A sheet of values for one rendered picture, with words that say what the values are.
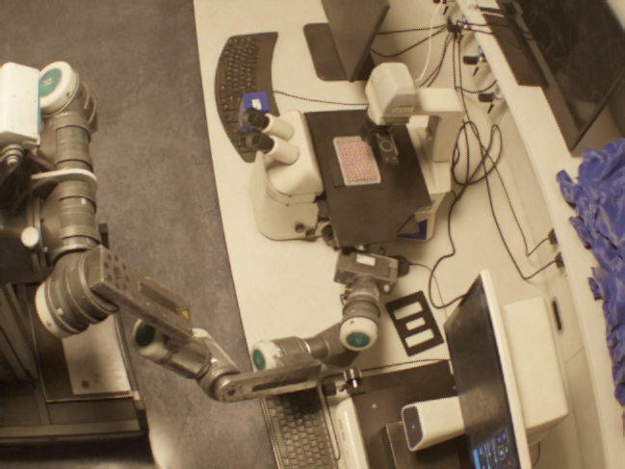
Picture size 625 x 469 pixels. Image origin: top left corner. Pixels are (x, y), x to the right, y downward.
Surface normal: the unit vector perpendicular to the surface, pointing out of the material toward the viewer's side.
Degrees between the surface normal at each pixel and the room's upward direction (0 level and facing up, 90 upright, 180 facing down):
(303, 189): 86
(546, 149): 0
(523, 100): 0
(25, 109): 37
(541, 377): 0
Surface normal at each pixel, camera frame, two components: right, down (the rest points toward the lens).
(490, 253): 0.18, -0.47
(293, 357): 0.21, -0.87
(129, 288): 0.82, -0.42
